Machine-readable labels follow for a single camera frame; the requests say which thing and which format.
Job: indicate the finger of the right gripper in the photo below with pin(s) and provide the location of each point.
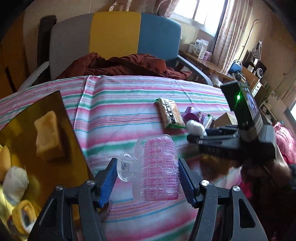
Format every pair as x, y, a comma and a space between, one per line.
221, 131
196, 139

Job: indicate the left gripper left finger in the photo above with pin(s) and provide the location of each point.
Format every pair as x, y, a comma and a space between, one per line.
55, 221

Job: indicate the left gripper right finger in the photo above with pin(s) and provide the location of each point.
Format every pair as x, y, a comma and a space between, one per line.
225, 214

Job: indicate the white fluffy sock ball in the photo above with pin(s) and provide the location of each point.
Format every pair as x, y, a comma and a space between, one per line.
195, 128

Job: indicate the pink clear hair roller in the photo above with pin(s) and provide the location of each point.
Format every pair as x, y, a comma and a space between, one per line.
152, 169

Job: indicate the beige medicine box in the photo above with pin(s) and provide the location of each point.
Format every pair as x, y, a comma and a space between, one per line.
225, 119

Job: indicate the red fleece blanket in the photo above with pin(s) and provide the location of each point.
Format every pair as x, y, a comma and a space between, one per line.
285, 142

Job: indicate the purple snack packet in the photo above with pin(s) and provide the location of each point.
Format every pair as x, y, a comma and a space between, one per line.
193, 114

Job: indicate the yellow patterned rolled sock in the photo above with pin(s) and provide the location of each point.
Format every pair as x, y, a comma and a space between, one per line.
23, 218

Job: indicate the white rolled sock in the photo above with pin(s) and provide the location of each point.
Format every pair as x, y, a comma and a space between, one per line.
15, 184

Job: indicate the wooden side desk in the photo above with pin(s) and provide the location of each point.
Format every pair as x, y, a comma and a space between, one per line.
206, 66

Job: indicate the yellow sponge block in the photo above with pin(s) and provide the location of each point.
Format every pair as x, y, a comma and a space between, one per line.
48, 140

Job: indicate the gold rectangular tray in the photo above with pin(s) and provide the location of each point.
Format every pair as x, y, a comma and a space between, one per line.
19, 135

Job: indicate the pink floral curtain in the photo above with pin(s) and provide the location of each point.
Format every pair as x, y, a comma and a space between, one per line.
237, 15

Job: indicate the tan rolled sock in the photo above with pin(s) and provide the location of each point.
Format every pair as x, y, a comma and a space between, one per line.
5, 162

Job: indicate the white boxes on desk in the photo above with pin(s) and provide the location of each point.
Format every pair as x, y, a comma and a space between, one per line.
199, 49

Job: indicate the striped pink green tablecloth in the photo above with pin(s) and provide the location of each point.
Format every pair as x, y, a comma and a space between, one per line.
109, 114

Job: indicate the dark red jacket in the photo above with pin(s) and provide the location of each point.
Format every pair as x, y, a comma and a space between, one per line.
131, 65

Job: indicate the grey yellow blue chair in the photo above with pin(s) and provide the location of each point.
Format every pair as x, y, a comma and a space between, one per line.
110, 34

